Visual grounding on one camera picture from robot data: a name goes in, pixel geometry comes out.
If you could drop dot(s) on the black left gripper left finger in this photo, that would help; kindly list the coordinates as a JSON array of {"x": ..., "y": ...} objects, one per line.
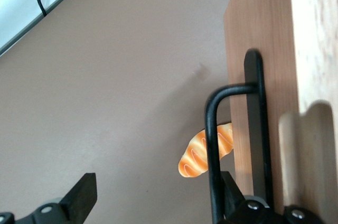
[{"x": 79, "y": 197}]

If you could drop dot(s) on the light wooden drawer cabinet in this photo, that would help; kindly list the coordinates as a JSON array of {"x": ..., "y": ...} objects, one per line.
[{"x": 317, "y": 49}]

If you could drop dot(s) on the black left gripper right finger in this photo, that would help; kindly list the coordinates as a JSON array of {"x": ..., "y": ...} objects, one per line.
[{"x": 245, "y": 210}]

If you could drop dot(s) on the orange striped bread roll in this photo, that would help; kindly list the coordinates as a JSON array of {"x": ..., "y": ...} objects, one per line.
[{"x": 196, "y": 155}]

